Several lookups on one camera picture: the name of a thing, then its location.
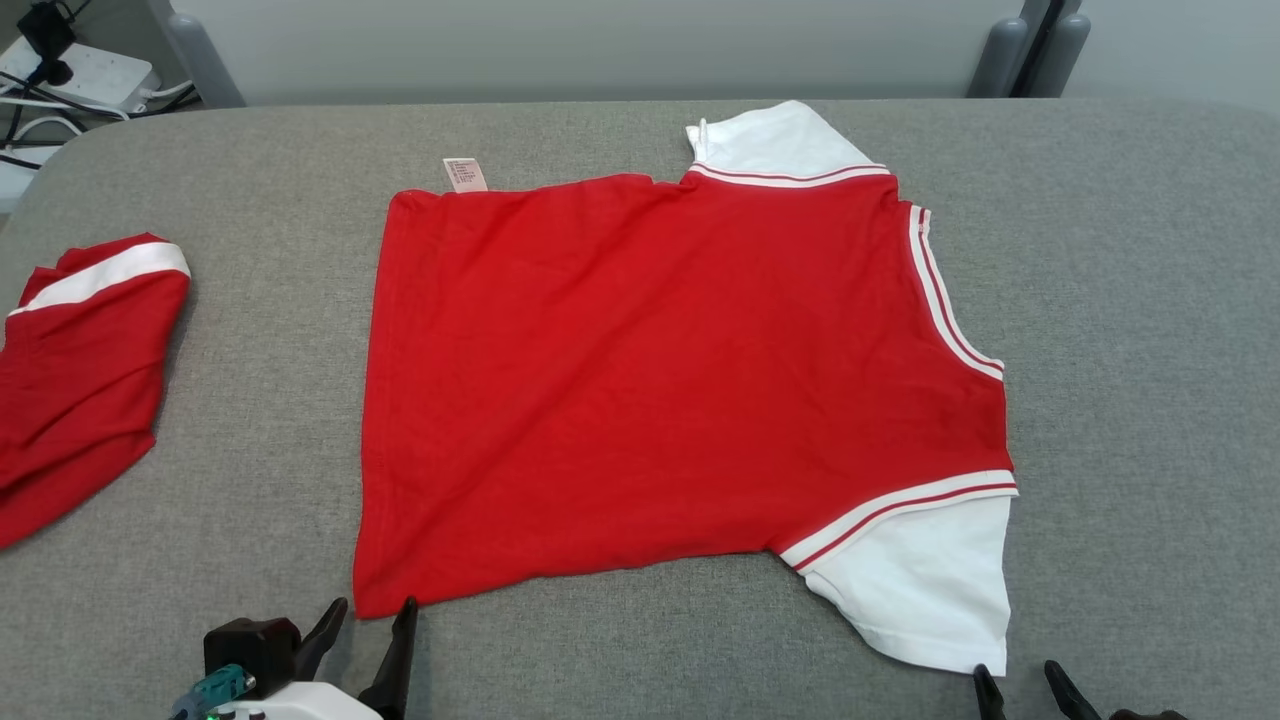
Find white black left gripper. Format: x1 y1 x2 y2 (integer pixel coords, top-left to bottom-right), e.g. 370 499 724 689
210 597 419 720

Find red shorts white hem band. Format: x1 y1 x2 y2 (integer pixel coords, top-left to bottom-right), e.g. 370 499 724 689
0 233 192 551

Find red Bulls jersey white sleeves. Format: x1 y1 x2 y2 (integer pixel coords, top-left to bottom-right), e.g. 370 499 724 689
352 100 1021 677

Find white flat floor board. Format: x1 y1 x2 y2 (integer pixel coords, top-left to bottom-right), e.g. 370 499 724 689
0 160 41 216

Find white power strip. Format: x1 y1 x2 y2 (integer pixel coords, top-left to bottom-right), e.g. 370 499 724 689
0 38 161 113

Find white partition panel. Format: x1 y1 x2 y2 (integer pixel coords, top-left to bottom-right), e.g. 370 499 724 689
1065 0 1280 113
170 0 1026 107

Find black plug adapter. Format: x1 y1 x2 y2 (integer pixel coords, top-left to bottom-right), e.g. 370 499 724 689
17 0 78 87

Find teal camera cable connector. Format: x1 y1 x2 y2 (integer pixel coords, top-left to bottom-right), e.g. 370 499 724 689
170 665 257 720

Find grey partition post with foot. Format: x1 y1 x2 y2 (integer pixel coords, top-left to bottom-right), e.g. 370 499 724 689
1030 0 1093 99
967 0 1051 99
150 0 247 109

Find black floor cable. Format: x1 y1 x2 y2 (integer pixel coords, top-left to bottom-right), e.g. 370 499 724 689
0 100 61 171
0 68 201 123

